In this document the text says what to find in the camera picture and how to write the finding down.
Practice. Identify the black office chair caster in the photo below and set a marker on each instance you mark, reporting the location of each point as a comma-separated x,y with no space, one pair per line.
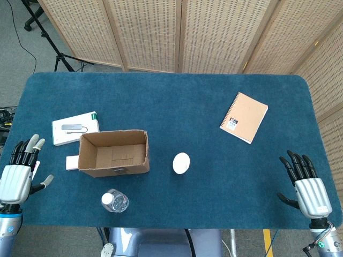
28,26

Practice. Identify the black tripod stand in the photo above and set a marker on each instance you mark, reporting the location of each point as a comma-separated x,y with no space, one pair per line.
61,56

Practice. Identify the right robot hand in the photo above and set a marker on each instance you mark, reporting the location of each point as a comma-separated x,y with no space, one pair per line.
313,196

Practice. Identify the blue battery blister pack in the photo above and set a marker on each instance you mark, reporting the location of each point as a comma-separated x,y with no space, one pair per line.
36,166

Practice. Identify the blue table mat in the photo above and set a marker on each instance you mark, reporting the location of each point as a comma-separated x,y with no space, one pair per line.
171,101

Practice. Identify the wicker folding screen panel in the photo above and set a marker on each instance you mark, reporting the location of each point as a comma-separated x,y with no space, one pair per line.
294,34
328,80
219,32
144,32
85,29

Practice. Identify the grey blue robot torso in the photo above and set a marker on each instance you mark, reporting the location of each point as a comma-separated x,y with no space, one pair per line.
160,243

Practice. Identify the white round object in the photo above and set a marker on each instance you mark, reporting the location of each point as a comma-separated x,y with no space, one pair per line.
181,163

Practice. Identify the yellow floor tape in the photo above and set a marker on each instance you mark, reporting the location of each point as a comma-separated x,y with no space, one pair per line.
268,242

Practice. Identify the open brown cardboard box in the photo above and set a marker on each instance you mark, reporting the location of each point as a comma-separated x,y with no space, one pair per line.
118,168

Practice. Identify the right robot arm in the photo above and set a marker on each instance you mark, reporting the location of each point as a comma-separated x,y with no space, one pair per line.
327,241

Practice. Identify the clear plastic water bottle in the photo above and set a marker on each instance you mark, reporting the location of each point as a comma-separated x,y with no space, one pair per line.
115,202

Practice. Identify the small white pink box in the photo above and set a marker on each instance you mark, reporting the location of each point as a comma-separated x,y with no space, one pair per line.
71,162

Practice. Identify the white table leg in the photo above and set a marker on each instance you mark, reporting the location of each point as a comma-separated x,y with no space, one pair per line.
233,243

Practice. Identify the white USB hub package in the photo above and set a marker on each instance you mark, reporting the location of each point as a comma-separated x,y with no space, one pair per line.
72,131

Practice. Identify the brown spiral notebook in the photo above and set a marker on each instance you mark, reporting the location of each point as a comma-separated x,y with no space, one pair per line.
245,117

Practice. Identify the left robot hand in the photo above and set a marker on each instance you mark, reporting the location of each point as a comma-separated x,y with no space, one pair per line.
14,182

